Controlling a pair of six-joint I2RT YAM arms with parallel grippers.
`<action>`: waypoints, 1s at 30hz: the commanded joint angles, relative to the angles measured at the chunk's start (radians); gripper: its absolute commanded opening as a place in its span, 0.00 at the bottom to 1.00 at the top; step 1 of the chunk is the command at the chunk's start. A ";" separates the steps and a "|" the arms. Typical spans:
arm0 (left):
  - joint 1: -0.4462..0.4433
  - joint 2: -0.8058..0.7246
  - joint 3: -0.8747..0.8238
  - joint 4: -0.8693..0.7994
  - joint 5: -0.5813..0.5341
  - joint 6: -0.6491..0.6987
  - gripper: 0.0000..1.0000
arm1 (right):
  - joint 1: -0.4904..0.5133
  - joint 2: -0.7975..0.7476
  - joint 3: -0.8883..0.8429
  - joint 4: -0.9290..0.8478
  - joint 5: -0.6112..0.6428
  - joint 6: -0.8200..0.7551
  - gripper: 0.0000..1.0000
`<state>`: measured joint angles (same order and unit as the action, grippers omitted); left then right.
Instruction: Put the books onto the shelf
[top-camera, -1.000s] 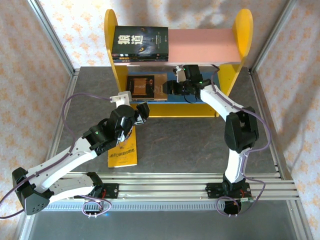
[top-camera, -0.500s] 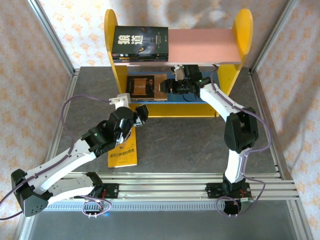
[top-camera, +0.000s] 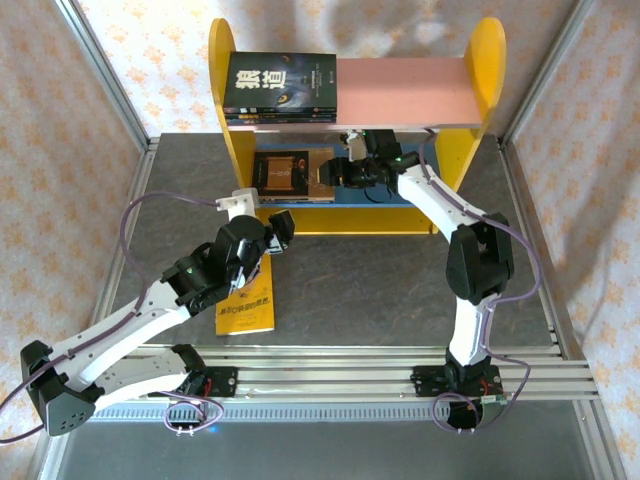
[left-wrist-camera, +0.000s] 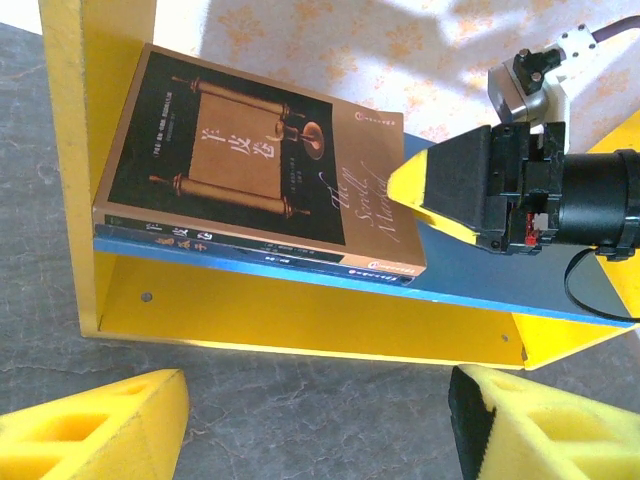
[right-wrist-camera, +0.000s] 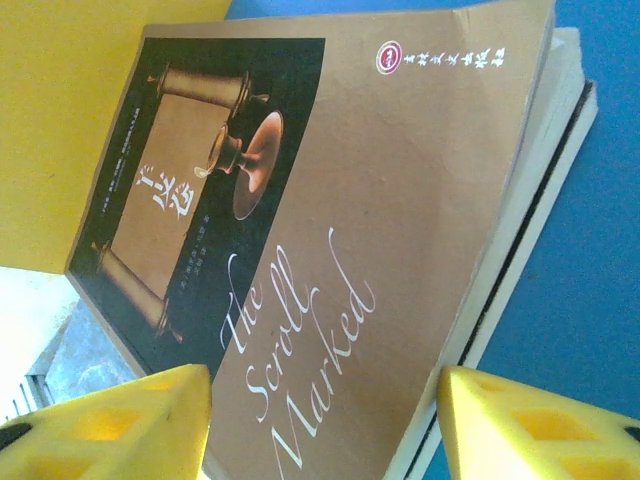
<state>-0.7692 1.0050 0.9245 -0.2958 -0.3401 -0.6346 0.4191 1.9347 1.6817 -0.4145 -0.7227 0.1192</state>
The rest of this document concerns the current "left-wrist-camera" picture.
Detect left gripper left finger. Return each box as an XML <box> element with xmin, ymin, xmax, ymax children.
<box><xmin>0</xmin><ymin>368</ymin><xmax>190</xmax><ymax>480</ymax></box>

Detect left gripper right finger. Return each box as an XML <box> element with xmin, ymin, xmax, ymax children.
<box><xmin>448</xmin><ymin>363</ymin><xmax>640</xmax><ymax>480</ymax></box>

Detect blue-tinted sage portrait book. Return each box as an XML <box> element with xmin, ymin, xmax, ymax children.
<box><xmin>93</xmin><ymin>223</ymin><xmax>416</xmax><ymax>287</ymax></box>

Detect brown scroll cover book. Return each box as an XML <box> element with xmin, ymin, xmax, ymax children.
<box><xmin>92</xmin><ymin>42</ymin><xmax>428</xmax><ymax>277</ymax></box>

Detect yellow bookshelf pink blue shelves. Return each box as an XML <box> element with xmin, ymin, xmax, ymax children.
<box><xmin>38</xmin><ymin>0</ymin><xmax>640</xmax><ymax>372</ymax></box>

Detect thin black wire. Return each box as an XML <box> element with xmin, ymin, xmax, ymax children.
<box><xmin>563</xmin><ymin>246</ymin><xmax>640</xmax><ymax>321</ymax></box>

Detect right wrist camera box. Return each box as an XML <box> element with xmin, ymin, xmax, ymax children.
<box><xmin>487</xmin><ymin>23</ymin><xmax>601</xmax><ymax>124</ymax></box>

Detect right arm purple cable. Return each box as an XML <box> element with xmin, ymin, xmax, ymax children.
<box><xmin>589</xmin><ymin>13</ymin><xmax>640</xmax><ymax>49</ymax></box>

